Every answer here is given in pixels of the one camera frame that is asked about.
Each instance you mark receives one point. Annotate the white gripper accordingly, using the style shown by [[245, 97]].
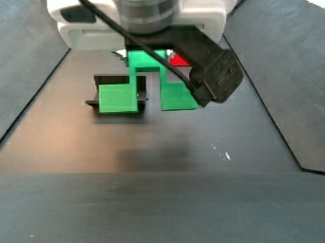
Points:
[[139, 16]]

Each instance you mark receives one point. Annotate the green stepped block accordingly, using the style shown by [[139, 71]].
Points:
[[175, 97]]

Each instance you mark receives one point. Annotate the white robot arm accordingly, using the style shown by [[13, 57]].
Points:
[[183, 25]]

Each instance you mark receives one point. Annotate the black angle fixture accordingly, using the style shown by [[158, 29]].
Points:
[[142, 88]]

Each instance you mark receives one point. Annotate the red base board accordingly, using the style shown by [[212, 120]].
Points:
[[176, 60]]

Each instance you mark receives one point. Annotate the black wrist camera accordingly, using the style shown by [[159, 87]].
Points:
[[215, 74]]

